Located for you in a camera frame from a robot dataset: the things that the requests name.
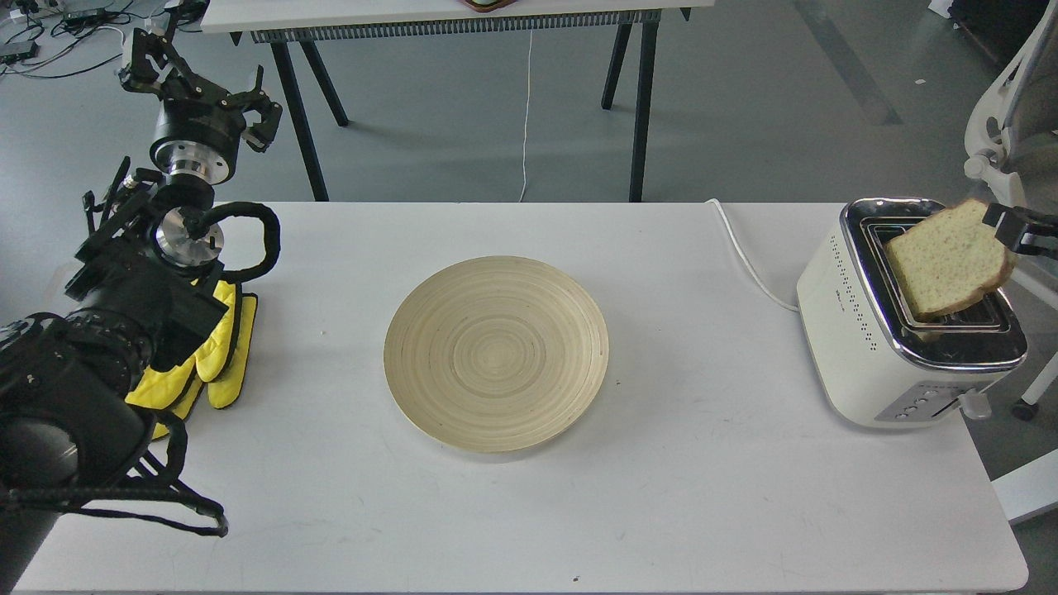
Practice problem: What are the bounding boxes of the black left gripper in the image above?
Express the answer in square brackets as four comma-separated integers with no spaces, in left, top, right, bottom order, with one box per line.
[118,29,284,184]

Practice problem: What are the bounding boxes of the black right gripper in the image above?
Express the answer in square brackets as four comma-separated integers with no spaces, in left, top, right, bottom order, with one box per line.
[983,203,1057,260]

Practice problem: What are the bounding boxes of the slice of bread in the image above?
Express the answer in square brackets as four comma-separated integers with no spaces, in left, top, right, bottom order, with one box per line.
[884,199,1017,321]

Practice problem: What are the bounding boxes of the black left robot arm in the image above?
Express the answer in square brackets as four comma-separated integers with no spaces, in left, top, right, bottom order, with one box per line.
[2,24,282,593]

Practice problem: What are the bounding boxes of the cream white toaster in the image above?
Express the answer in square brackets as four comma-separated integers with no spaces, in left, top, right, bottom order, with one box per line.
[797,198,1028,431]

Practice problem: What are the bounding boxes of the white background table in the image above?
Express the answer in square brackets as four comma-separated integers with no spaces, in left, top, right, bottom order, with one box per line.
[201,1,703,203]

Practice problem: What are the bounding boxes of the yellow oven mitt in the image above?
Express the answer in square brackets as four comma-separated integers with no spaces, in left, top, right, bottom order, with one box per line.
[125,281,260,421]

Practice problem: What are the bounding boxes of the brown object on background table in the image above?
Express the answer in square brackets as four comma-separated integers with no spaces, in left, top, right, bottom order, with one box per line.
[460,0,515,12]

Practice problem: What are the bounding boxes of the round bamboo plate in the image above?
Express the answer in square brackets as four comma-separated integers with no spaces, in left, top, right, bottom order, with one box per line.
[383,255,612,455]

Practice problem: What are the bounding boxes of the black floor cables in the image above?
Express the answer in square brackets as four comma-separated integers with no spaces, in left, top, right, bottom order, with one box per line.
[0,0,166,82]

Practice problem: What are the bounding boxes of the white toaster power cable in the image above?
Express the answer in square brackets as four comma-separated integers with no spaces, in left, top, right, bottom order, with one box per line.
[705,198,801,313]

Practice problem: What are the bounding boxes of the white hanging cable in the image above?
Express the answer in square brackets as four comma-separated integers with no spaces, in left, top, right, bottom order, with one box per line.
[517,29,533,203]

